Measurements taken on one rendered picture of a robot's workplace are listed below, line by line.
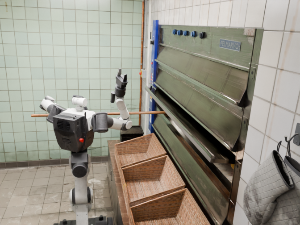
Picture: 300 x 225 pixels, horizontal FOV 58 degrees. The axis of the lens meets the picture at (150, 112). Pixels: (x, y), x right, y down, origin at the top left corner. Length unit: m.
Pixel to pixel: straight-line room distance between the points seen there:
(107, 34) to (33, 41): 0.97
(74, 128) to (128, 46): 2.13
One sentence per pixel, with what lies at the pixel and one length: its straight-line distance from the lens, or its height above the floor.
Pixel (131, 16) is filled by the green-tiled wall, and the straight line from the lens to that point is 3.98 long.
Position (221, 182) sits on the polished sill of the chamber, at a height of 1.18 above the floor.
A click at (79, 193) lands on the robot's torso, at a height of 0.68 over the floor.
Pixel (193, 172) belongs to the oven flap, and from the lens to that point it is 2.22.
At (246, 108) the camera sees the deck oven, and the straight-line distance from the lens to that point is 1.50.
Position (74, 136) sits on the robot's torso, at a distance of 2.14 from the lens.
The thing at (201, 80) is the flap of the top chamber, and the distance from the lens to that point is 1.96.
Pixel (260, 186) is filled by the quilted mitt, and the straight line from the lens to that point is 1.31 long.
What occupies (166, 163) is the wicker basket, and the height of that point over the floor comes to 0.79.
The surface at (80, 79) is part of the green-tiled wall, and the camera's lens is 4.01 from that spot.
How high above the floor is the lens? 2.09
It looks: 18 degrees down
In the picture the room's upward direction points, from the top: 2 degrees clockwise
